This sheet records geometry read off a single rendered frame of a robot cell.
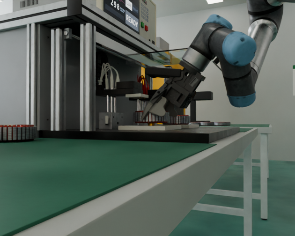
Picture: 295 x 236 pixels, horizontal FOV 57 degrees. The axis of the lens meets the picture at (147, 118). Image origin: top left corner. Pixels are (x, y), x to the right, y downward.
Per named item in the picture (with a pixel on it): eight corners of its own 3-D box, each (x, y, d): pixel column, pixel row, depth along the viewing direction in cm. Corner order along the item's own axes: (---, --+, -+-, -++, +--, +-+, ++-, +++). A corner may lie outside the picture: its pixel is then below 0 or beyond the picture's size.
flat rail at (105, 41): (169, 75, 128) (169, 69, 128) (90, 39, 72) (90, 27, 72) (166, 75, 129) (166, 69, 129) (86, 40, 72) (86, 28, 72)
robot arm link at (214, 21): (223, 14, 71) (205, 10, 77) (198, 51, 73) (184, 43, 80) (240, 30, 75) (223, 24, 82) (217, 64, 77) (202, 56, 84)
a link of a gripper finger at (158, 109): (153, 125, 75) (174, 102, 77) (137, 112, 77) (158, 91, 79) (153, 129, 78) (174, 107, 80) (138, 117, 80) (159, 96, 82)
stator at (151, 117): (174, 122, 88) (173, 111, 88) (161, 122, 78) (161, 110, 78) (142, 122, 92) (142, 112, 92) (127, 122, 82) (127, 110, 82)
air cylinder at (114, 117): (123, 128, 93) (123, 112, 93) (112, 129, 87) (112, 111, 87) (110, 128, 95) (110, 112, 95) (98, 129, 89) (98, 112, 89)
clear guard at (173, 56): (223, 72, 118) (223, 58, 118) (213, 61, 96) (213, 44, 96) (154, 77, 131) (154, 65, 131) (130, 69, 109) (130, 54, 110)
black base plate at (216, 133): (239, 132, 116) (239, 127, 116) (209, 143, 58) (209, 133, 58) (140, 130, 135) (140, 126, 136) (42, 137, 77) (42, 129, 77)
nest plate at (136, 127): (181, 129, 89) (181, 125, 89) (165, 130, 75) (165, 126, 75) (140, 128, 95) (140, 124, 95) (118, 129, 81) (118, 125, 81)
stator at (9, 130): (44, 140, 64) (44, 124, 64) (-10, 143, 56) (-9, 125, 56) (25, 138, 72) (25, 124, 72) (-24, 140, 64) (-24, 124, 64)
